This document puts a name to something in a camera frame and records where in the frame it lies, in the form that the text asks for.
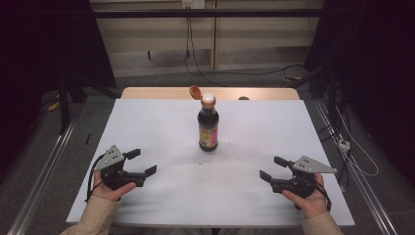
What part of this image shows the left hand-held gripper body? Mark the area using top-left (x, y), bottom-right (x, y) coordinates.
top-left (94, 145), bottom-right (147, 191)

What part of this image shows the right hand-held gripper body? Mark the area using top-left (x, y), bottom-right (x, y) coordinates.
top-left (269, 155), bottom-right (338, 199)

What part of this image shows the dark soy sauce bottle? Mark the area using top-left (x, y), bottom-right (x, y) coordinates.
top-left (189, 85), bottom-right (220, 153)

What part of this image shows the person's right hand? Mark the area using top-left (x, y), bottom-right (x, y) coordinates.
top-left (282, 172), bottom-right (328, 219)

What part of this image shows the person's left hand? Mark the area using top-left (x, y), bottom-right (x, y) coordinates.
top-left (92, 170), bottom-right (137, 203)

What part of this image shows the white table sheet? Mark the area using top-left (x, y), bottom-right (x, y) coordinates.
top-left (66, 98), bottom-right (355, 227)

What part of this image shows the wooden table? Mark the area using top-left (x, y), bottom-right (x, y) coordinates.
top-left (120, 86), bottom-right (300, 101)

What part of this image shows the black metal stand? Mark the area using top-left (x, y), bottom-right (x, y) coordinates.
top-left (58, 72), bottom-right (71, 135)

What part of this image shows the black curtain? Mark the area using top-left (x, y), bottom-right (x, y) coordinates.
top-left (304, 0), bottom-right (415, 184)
top-left (0, 0), bottom-right (117, 99)

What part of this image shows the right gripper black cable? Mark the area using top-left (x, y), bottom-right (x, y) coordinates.
top-left (312, 177), bottom-right (332, 212)

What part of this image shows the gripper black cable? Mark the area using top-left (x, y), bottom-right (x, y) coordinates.
top-left (312, 177), bottom-right (332, 212)
top-left (85, 153), bottom-right (107, 203)

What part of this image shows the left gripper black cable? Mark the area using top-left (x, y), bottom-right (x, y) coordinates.
top-left (85, 153), bottom-right (107, 203)

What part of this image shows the aluminium rail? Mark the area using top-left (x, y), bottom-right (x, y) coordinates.
top-left (312, 99), bottom-right (397, 235)
top-left (6, 120), bottom-right (77, 235)

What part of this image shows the white cable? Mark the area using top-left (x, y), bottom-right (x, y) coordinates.
top-left (336, 107), bottom-right (380, 177)

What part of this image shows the white wall socket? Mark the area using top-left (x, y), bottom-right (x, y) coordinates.
top-left (181, 0), bottom-right (206, 10)

